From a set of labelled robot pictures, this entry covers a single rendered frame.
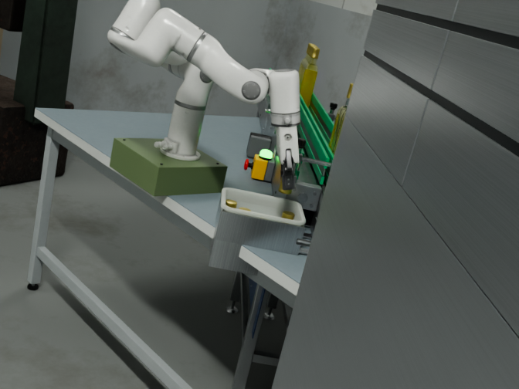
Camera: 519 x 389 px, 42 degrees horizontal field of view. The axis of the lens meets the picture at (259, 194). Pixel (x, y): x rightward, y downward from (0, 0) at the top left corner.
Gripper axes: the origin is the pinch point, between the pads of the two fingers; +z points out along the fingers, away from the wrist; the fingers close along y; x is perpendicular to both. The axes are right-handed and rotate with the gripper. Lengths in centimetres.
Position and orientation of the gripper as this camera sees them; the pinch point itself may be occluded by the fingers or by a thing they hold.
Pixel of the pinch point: (287, 179)
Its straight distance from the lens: 178.5
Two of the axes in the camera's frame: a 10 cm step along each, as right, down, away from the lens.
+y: -0.7, -3.2, 9.5
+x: -10.0, 0.6, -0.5
